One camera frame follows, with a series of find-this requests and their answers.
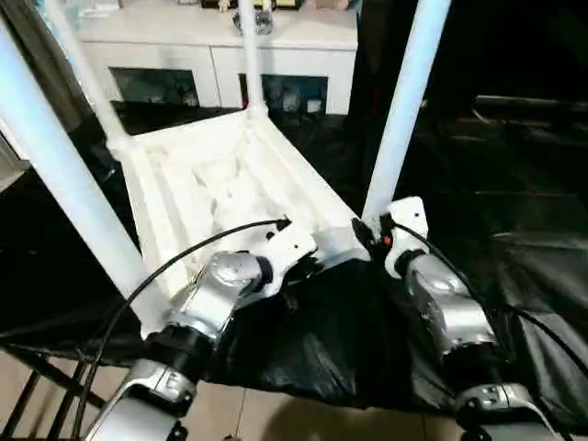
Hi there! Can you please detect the white plastic table leg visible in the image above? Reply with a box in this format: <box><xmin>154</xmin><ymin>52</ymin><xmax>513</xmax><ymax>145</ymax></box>
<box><xmin>236</xmin><ymin>0</ymin><xmax>270</xmax><ymax>119</ymax></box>
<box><xmin>43</xmin><ymin>0</ymin><xmax>130</xmax><ymax>148</ymax></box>
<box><xmin>0</xmin><ymin>13</ymin><xmax>148</xmax><ymax>300</ymax></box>
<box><xmin>360</xmin><ymin>0</ymin><xmax>454</xmax><ymax>220</ymax></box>

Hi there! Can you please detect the white plastic table top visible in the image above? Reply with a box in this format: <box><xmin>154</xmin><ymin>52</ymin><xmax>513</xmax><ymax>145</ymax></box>
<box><xmin>105</xmin><ymin>107</ymin><xmax>373</xmax><ymax>341</ymax></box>

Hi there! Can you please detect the black mat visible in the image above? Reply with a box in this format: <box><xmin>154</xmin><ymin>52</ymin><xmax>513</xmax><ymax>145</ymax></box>
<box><xmin>0</xmin><ymin>98</ymin><xmax>588</xmax><ymax>435</ymax></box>

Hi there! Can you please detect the long black bar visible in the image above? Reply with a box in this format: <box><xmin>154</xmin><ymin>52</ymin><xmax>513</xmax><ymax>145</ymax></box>
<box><xmin>475</xmin><ymin>95</ymin><xmax>588</xmax><ymax>109</ymax></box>

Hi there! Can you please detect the grey speckled ornament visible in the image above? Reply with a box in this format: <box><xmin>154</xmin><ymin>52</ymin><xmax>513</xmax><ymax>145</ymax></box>
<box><xmin>232</xmin><ymin>8</ymin><xmax>277</xmax><ymax>36</ymax></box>

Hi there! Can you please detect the white cabinet with glass doors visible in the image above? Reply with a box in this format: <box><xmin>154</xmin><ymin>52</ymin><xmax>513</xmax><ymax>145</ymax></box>
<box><xmin>77</xmin><ymin>0</ymin><xmax>359</xmax><ymax>116</ymax></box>

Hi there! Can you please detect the grey curtain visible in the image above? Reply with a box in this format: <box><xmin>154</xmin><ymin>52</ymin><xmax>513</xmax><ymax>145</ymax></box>
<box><xmin>0</xmin><ymin>0</ymin><xmax>93</xmax><ymax>134</ymax></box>

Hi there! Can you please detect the black folding table frame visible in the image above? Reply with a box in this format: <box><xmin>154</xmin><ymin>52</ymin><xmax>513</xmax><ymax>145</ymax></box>
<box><xmin>0</xmin><ymin>344</ymin><xmax>111</xmax><ymax>441</ymax></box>

